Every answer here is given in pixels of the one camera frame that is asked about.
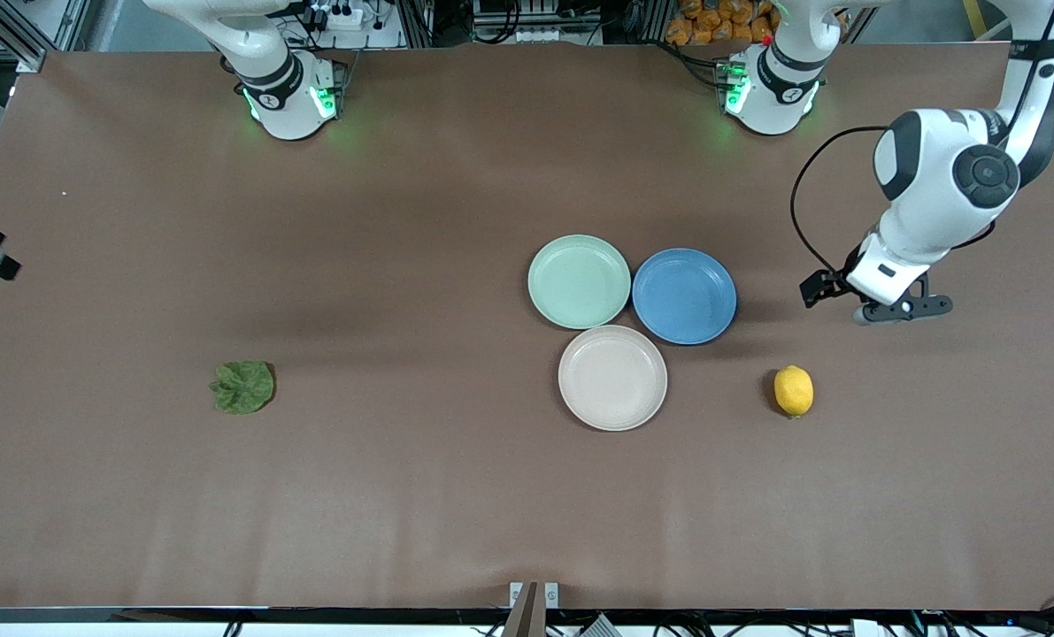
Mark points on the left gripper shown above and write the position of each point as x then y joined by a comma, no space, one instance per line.
831,283

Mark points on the yellow lemon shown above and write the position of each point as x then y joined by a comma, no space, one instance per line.
794,390

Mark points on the green lettuce leaf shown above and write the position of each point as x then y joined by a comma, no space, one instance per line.
243,387

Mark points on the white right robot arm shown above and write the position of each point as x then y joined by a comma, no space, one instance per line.
283,88

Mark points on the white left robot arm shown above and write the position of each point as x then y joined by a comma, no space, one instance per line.
942,168

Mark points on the blue plate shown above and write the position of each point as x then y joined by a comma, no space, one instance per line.
684,296

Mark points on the beige plate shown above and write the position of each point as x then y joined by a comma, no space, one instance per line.
612,379

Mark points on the light green plate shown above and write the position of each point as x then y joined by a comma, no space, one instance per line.
580,281

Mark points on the orange snack bag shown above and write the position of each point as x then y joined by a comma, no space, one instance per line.
712,22

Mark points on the black equipment rack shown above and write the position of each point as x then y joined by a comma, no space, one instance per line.
535,18

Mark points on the white power strip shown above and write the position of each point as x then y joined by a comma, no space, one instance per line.
341,16

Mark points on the aluminium frame corner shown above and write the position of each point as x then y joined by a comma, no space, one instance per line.
26,44

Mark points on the metal bracket with brown wedge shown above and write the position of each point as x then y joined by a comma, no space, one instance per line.
533,606

